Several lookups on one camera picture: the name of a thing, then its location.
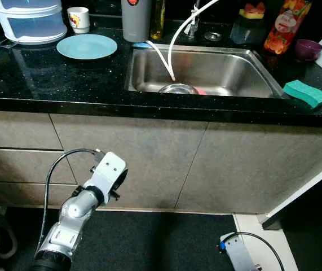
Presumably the stainless steel bowl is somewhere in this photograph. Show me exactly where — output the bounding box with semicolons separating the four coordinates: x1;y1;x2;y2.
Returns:
158;82;200;95

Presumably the grey kitchen cabinet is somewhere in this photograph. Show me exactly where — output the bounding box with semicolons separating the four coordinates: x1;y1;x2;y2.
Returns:
0;110;322;216

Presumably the black floor mat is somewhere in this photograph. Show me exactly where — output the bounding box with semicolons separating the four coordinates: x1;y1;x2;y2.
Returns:
0;206;238;271

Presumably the grey cabinet drawer front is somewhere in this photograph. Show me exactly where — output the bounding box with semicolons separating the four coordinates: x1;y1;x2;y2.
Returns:
0;147;77;185
0;110;63;151
0;181;89;207

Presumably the teal round plate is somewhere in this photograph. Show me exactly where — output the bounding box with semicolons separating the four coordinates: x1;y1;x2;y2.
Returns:
56;33;119;61

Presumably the stainless steel sink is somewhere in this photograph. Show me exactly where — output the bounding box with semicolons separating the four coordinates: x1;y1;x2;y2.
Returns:
123;43;284;99

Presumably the grey tumbler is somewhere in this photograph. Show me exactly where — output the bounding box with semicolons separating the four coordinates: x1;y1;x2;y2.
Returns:
121;0;153;44

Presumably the yellow oil bottle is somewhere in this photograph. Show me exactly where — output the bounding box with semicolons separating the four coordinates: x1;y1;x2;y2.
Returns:
151;0;166;41

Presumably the white printed mug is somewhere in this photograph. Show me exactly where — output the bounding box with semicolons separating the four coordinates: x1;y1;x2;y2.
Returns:
67;6;91;35

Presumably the round metal sink strainer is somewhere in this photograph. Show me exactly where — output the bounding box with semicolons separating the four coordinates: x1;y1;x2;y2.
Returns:
202;30;224;43

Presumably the chrome faucet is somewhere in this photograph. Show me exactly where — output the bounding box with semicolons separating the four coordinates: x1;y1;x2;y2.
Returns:
184;0;202;42

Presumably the steel utensil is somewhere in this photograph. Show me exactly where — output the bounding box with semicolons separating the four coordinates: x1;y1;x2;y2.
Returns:
0;37;18;50

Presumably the clear plastic drawer box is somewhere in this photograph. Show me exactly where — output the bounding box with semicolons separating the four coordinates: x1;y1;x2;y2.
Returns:
0;0;69;46

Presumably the green sponge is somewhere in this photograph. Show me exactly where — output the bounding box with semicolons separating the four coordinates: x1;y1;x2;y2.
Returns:
283;79;322;110

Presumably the dark bottle with watermelon label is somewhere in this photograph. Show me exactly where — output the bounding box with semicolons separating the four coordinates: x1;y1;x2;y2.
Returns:
230;1;266;46

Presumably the purple bowl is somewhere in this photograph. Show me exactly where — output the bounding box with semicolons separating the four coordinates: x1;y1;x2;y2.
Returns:
294;38;322;62

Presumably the orange refill pouch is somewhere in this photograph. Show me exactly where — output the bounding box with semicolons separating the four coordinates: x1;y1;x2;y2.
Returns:
263;0;312;56

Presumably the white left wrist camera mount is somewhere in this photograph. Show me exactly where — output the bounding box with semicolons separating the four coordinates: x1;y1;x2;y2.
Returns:
83;151;128;196

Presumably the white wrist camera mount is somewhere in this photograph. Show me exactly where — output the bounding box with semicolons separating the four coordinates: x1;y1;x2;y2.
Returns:
83;151;128;196
219;232;255;271

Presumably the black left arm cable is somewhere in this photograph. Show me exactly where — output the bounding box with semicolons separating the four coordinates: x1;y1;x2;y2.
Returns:
39;147;103;250

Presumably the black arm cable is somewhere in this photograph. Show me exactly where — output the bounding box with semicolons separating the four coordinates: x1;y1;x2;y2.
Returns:
221;230;286;271
39;147;103;250

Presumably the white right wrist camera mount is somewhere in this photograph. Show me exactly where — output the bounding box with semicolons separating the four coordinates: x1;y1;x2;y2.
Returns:
219;232;255;271

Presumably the white hose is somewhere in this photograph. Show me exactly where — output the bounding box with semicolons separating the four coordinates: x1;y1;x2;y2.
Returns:
145;0;221;82

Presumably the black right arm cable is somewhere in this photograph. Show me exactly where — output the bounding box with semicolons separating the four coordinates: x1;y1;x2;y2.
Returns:
221;230;286;271

